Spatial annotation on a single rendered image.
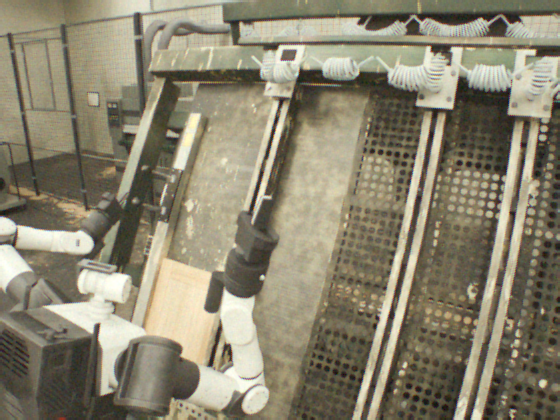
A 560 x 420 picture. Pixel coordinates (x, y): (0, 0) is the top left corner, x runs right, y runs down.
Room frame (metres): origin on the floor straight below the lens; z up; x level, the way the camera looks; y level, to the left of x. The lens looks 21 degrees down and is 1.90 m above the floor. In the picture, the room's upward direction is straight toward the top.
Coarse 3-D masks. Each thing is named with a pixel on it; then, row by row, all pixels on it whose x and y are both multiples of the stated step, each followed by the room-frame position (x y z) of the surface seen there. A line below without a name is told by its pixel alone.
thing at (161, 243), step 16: (192, 128) 1.54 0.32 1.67; (192, 144) 1.50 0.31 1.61; (176, 160) 1.49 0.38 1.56; (192, 160) 1.50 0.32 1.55; (176, 208) 1.41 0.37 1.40; (160, 224) 1.38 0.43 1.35; (160, 240) 1.35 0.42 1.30; (160, 256) 1.32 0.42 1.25; (144, 288) 1.27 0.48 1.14; (144, 304) 1.24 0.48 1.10; (144, 320) 1.22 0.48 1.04
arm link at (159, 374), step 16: (144, 352) 0.66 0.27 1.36; (160, 352) 0.66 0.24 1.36; (176, 352) 0.68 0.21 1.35; (144, 368) 0.63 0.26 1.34; (160, 368) 0.63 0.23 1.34; (176, 368) 0.66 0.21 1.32; (192, 368) 0.69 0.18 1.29; (144, 384) 0.60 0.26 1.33; (160, 384) 0.61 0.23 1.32; (176, 384) 0.64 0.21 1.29; (192, 384) 0.67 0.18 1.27; (144, 400) 0.58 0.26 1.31; (160, 400) 0.59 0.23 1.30
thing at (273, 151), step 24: (264, 48) 1.30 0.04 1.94; (288, 48) 1.43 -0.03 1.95; (288, 96) 1.34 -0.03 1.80; (288, 120) 1.36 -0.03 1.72; (264, 144) 1.32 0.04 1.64; (288, 144) 1.36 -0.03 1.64; (264, 168) 1.28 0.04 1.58; (264, 192) 1.23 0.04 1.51; (216, 336) 1.05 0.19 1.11; (216, 360) 1.00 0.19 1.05
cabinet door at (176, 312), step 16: (160, 272) 1.30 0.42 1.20; (176, 272) 1.27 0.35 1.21; (192, 272) 1.25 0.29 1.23; (208, 272) 1.22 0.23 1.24; (160, 288) 1.27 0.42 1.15; (176, 288) 1.25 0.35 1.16; (192, 288) 1.22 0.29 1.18; (160, 304) 1.24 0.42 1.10; (176, 304) 1.21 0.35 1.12; (192, 304) 1.19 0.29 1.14; (160, 320) 1.21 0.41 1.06; (176, 320) 1.18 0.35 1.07; (192, 320) 1.16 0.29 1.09; (208, 320) 1.13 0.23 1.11; (176, 336) 1.15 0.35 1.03; (192, 336) 1.13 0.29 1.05; (208, 336) 1.10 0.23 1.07; (192, 352) 1.10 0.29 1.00
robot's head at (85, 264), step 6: (78, 264) 0.82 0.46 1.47; (84, 264) 0.82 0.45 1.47; (90, 264) 0.84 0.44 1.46; (96, 264) 0.84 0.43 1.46; (102, 264) 0.84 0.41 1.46; (78, 270) 0.82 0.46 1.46; (84, 270) 0.82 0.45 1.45; (90, 270) 0.82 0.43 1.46; (96, 270) 0.82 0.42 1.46; (102, 270) 0.82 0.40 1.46; (108, 270) 0.82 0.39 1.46; (114, 270) 0.83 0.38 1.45; (78, 276) 0.81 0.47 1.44; (78, 282) 0.81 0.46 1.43
